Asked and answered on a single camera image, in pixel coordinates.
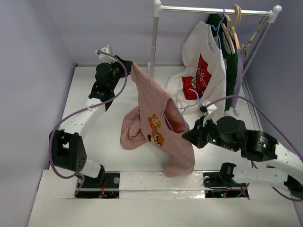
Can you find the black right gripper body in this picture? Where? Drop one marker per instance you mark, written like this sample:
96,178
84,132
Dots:
197,135

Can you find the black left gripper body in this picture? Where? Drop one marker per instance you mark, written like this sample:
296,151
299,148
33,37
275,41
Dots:
117,74

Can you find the light blue wire hanger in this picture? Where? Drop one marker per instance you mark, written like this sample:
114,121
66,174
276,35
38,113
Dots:
185,98

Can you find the pink t shirt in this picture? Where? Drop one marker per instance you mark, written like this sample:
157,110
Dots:
157,120

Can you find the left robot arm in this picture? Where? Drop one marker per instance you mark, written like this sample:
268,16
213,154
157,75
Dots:
66,146

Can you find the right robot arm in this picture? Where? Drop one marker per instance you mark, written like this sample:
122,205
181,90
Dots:
284,169

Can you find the white Coca-Cola t shirt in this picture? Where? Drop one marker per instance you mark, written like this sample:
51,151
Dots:
204,66

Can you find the lilac t shirt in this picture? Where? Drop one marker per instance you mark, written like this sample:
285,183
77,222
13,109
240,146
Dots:
240,61

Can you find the wooden clip hanger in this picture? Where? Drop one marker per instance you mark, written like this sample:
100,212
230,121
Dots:
246,47

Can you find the dark green t shirt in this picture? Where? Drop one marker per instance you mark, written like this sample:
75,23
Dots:
230,59

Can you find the white clothes rack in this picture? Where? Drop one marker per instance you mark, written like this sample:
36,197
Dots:
271,16

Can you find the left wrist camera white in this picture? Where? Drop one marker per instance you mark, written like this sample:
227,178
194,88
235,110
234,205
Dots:
103,53

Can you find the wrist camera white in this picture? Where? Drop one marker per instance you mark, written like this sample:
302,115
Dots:
103,53
207,110

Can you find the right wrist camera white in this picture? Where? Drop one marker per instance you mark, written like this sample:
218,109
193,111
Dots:
207,110

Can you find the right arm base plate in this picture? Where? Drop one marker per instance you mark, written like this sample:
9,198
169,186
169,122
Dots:
221,184

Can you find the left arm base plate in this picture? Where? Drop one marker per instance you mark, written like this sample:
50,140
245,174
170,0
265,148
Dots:
106,186

